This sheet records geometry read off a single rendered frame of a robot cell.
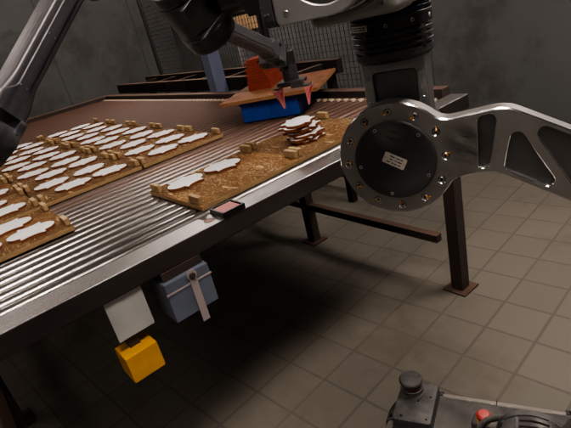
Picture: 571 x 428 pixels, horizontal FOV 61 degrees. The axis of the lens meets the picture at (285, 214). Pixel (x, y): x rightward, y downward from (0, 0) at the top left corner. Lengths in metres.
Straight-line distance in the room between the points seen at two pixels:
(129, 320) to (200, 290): 0.19
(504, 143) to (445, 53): 3.97
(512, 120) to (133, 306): 0.96
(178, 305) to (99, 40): 6.03
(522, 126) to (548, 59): 3.65
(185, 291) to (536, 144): 0.91
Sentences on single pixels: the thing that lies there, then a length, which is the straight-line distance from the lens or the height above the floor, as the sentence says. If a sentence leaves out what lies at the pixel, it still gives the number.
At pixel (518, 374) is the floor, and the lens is 2.07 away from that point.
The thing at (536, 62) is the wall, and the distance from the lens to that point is 4.49.
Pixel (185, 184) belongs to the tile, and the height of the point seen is 0.95.
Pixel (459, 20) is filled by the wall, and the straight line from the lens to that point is 4.67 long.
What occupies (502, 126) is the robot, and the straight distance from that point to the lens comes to 0.81.
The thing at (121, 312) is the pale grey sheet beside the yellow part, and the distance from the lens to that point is 1.30.
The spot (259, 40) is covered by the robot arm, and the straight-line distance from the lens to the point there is 1.61.
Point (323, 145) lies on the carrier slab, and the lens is 1.72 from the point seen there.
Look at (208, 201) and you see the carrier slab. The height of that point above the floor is 0.94.
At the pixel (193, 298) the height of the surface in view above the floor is 0.75.
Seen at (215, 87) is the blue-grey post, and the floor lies 0.99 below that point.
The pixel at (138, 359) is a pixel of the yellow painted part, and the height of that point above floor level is 0.68.
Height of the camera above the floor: 1.41
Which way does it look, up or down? 23 degrees down
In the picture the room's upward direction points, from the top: 14 degrees counter-clockwise
